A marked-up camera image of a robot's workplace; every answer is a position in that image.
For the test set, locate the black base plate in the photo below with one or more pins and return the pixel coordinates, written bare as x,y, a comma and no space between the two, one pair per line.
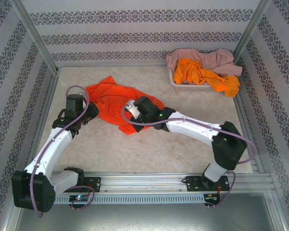
94,184
192,184

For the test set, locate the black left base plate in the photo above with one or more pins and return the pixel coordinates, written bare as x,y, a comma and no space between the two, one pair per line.
94,184

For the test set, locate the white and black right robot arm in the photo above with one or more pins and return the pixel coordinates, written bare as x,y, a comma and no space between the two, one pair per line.
195,128

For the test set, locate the aluminium frame post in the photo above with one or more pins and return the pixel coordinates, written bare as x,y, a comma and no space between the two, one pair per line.
251,29
33,31

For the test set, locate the small circuit board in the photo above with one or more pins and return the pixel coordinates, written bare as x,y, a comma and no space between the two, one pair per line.
212,196
79,198

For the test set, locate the white plastic basket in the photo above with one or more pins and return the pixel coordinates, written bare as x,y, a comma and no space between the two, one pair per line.
190,87

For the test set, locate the aluminium frame rail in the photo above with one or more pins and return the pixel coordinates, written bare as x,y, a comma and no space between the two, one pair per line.
110,65
49,96
244,120

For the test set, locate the aluminium mounting rail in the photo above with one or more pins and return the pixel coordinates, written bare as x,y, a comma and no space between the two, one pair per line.
144,179

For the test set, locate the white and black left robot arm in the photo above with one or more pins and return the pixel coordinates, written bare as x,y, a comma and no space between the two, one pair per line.
50,149

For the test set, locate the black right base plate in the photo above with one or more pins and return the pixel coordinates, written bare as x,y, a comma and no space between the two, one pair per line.
192,184

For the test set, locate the red-orange shorts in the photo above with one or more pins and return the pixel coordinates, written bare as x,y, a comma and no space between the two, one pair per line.
115,101

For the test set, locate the light orange shorts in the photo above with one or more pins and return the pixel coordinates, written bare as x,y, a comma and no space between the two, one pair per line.
195,72

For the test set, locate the grey metal sheet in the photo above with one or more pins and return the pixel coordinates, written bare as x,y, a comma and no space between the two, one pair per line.
159,216

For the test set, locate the pink shorts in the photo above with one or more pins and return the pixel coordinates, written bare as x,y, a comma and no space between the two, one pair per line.
216,62

